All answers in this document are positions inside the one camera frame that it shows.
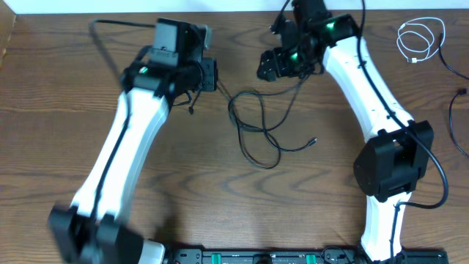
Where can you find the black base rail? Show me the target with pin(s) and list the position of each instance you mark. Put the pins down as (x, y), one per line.
(293, 256)

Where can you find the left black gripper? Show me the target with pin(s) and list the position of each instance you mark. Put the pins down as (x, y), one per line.
(209, 74)

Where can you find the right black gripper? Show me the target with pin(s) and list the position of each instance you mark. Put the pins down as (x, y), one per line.
(273, 66)

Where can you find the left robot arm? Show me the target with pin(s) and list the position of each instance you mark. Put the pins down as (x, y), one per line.
(94, 229)

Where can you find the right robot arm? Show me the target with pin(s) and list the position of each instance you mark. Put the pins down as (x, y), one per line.
(394, 156)

